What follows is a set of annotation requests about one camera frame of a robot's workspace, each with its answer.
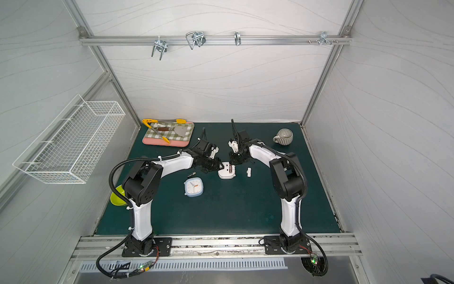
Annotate white alarm clock back up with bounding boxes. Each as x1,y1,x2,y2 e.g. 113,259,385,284
218,162,236,180

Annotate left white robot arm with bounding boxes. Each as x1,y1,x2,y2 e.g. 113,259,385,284
118,146,222,241

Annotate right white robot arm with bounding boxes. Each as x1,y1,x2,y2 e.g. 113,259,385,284
228,139,308,238

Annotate blue white alarm clock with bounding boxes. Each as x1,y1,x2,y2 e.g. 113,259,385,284
184,177,204,198

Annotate checkered green cloth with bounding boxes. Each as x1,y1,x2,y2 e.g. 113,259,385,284
144,123,195,142

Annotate striped white ceramic mug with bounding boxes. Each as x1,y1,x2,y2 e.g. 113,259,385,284
273,129,294,146

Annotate pink cutting board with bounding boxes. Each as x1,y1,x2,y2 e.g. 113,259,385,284
142,121,195,148

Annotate yellow tongs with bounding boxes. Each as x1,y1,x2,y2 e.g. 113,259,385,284
142,118,187,144

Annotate green plastic bowl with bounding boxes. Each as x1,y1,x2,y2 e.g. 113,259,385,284
109,185,127,207

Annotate metal u-bolt hook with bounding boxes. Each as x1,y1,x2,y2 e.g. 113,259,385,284
185,31,206,50

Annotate metal clamp hook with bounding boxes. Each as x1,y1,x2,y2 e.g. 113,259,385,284
151,38,168,60

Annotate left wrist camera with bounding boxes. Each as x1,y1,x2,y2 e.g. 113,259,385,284
194,139,219,159

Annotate metal spatula wooden handle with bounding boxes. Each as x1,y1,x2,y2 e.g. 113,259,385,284
153,126,187,137

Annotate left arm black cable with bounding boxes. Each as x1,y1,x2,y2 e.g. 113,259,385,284
95,127,206,279

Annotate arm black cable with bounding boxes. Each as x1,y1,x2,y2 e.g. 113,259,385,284
95,127,206,279
230,118,329,277

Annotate small metal ring hook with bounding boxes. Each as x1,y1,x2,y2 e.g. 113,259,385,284
234,31,241,46

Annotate white wire basket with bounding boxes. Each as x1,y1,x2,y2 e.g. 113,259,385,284
13,95,125,185

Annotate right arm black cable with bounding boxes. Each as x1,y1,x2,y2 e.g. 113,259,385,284
230,118,329,277

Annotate metal bracket right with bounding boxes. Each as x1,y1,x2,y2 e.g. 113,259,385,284
307,31,339,46

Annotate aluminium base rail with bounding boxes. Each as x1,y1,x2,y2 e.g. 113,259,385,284
70,233,362,261

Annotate aluminium top rail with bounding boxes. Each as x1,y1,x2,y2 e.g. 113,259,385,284
79,34,353,46

